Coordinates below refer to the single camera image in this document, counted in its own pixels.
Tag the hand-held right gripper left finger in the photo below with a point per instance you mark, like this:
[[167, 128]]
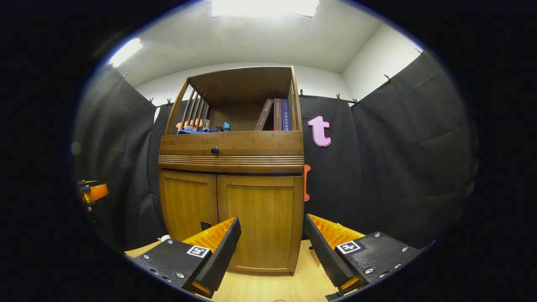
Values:
[[224, 251]]

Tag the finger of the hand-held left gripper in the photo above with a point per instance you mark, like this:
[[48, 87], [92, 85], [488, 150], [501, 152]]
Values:
[[99, 191]]

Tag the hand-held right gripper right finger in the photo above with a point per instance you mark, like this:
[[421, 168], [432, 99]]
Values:
[[323, 251]]

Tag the wooden cabinet door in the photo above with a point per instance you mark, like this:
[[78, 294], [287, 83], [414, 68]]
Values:
[[186, 205], [260, 209]]

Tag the wooden double-door shoe cabinet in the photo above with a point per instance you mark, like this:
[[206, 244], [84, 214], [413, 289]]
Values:
[[251, 147]]

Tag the black backdrop cloth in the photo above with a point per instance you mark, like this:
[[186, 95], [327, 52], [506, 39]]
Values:
[[377, 167]]

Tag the blue book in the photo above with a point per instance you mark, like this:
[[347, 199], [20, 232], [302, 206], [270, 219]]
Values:
[[286, 115]]

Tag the small ceiling light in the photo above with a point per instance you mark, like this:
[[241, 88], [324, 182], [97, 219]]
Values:
[[125, 52]]

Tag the leaning dark brown book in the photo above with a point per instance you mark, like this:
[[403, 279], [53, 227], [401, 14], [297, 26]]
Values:
[[264, 115]]

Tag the upright brown book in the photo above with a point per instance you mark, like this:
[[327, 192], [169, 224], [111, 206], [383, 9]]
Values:
[[277, 115]]

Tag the large ceiling light panel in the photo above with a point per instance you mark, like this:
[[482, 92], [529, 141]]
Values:
[[264, 7]]

